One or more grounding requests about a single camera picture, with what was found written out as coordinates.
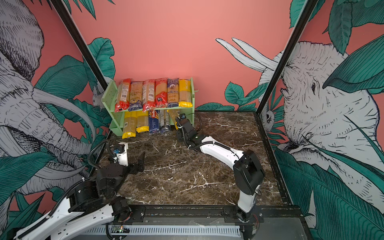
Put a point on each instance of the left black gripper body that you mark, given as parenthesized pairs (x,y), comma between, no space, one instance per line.
(132,169)

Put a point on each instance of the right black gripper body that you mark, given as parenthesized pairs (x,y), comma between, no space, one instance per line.
(181,137)

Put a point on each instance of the blue white label spaghetti pack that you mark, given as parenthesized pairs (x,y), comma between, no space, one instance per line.
(165,126)

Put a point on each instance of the yellow spaghetti pack white label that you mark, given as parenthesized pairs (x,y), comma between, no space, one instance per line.
(173,115)

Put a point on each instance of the blue spaghetti pack underneath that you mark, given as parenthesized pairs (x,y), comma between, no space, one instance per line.
(154,121)

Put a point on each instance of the blue Ankara spaghetti pack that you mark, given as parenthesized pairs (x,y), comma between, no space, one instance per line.
(173,93)

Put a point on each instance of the yellow Pastatime spaghetti pack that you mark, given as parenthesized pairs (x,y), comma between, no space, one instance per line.
(142,122)

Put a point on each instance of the yellow spaghetti pack barcode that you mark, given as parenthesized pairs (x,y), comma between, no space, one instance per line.
(130,125)

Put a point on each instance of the yellow spaghetti pack top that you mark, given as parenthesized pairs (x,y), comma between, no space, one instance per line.
(185,93)

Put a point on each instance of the red yellow spaghetti pack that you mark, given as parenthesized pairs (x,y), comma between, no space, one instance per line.
(161,93)

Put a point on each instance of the blue yellow spaghetti pack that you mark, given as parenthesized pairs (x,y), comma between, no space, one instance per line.
(136,96)

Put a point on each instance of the red spaghetti pack white label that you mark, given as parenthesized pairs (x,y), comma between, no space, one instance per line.
(148,92)

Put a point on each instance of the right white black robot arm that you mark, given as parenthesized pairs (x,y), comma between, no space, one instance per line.
(248,171)

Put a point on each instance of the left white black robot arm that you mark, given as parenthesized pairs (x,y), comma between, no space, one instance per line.
(89,203)

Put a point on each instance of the green wooden two-tier shelf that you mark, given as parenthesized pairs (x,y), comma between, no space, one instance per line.
(109,100)

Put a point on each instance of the white perforated strip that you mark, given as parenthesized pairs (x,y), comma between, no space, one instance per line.
(196,230)

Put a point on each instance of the right black frame post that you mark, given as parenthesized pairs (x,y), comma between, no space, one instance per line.
(305,14)

